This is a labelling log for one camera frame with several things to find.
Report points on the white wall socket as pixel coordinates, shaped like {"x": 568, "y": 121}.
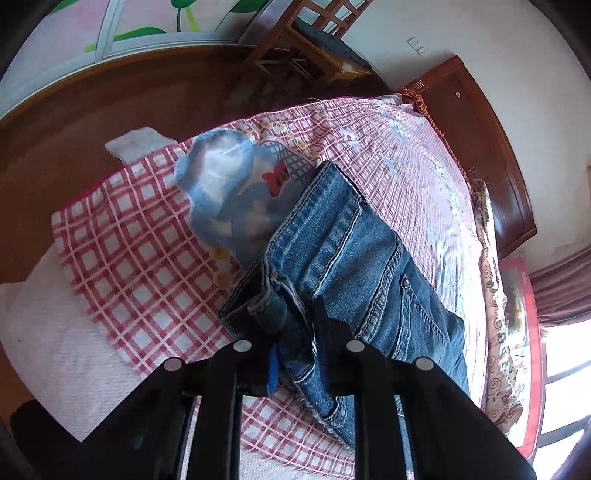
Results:
{"x": 416, "y": 46}

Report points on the white cloth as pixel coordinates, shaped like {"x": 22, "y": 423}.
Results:
{"x": 135, "y": 142}

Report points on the mauve curtain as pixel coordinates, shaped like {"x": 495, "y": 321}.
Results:
{"x": 561, "y": 286}

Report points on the red bordered printed mat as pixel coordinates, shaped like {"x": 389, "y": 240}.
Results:
{"x": 524, "y": 323}

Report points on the brown fringed cloth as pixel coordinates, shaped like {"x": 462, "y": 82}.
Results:
{"x": 431, "y": 122}

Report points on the window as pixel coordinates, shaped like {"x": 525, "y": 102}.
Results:
{"x": 565, "y": 383}

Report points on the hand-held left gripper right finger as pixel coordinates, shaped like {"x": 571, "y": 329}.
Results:
{"x": 326, "y": 374}

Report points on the wooden chair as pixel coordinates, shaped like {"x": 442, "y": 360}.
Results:
{"x": 318, "y": 50}

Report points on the wooden headboard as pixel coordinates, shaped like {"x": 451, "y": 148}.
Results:
{"x": 485, "y": 138}

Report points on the white mattress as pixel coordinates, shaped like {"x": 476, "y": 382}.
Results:
{"x": 46, "y": 332}

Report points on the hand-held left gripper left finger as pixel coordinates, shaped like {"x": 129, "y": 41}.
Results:
{"x": 272, "y": 374}

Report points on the red plaid cartoon bed sheet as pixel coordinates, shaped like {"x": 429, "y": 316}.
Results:
{"x": 138, "y": 240}

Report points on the sliding door with leaf print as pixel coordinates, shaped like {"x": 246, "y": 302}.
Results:
{"x": 69, "y": 27}

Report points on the blue denim pants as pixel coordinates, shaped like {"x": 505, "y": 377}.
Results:
{"x": 341, "y": 249}

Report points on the floral swirl quilt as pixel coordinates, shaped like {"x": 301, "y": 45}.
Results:
{"x": 496, "y": 332}

